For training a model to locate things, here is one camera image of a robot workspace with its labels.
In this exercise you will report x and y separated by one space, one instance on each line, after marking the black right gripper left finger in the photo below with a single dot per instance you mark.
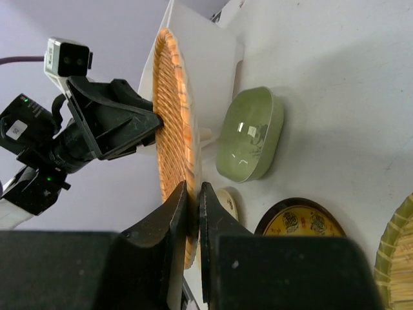
140 268

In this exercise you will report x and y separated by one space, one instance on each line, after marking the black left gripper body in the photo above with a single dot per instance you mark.
36 136

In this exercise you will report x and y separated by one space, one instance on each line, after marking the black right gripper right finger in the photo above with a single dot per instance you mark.
242 270

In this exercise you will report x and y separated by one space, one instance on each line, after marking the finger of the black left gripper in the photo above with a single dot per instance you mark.
109 109
116 132

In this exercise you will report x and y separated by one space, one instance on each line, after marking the round orange woven plate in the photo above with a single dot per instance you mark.
176 141

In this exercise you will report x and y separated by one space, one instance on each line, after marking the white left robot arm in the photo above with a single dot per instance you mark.
29 194

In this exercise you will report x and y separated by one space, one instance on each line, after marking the white plastic bin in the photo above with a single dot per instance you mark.
211 55

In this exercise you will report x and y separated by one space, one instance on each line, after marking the beige round patterned plate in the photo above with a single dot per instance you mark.
227 202

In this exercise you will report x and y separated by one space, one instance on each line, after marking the yellow ornate round plate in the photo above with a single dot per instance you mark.
298 217

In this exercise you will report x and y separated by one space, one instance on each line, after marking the green square panda dish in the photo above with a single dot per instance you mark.
249 135

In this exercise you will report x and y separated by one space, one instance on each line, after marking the round green-rimmed bamboo plate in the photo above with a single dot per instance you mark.
393 265

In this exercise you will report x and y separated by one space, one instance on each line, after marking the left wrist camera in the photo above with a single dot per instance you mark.
65 58

